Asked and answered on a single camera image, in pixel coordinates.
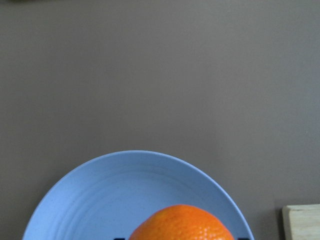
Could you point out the blue plate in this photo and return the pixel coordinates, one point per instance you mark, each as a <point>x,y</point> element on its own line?
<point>110,196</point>

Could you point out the orange fruit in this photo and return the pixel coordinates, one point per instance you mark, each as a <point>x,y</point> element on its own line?
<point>181,222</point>

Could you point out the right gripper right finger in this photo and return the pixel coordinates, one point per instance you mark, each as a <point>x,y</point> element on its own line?
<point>243,238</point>

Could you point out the wooden cutting board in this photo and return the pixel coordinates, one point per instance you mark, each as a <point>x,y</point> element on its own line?
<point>301,222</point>

